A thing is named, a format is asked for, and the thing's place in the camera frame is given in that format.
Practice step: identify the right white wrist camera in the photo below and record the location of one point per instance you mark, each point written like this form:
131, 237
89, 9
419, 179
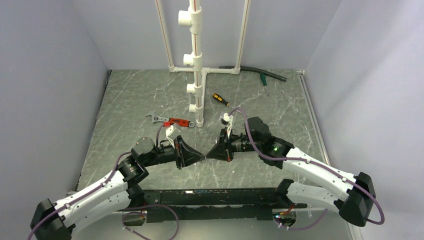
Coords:
228, 121

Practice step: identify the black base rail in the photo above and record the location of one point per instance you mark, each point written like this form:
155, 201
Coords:
260, 204

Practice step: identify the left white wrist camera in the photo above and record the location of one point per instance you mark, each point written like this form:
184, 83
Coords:
170, 132

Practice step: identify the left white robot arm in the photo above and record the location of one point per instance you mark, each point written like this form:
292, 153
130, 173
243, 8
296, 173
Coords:
118, 190

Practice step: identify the green screwdriver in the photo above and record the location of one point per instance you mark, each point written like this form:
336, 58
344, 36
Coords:
264, 83

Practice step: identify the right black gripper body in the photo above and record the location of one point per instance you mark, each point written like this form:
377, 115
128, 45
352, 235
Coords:
240, 143

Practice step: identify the red handled adjustable wrench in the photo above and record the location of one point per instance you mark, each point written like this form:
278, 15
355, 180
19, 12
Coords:
155, 118

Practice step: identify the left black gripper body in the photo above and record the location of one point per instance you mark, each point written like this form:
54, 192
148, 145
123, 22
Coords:
163, 155

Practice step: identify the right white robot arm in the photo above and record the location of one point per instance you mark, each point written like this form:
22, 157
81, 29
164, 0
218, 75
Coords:
351, 196

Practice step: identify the yellow black screwdriver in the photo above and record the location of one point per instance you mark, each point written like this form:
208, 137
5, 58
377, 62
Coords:
221, 100

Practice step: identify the aluminium frame rail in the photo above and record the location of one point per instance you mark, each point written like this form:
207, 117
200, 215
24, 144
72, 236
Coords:
118, 201

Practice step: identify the white PVC pipe frame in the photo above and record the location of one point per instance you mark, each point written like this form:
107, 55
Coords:
192, 18

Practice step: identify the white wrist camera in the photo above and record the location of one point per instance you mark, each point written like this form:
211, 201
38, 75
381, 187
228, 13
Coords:
228, 121
170, 132

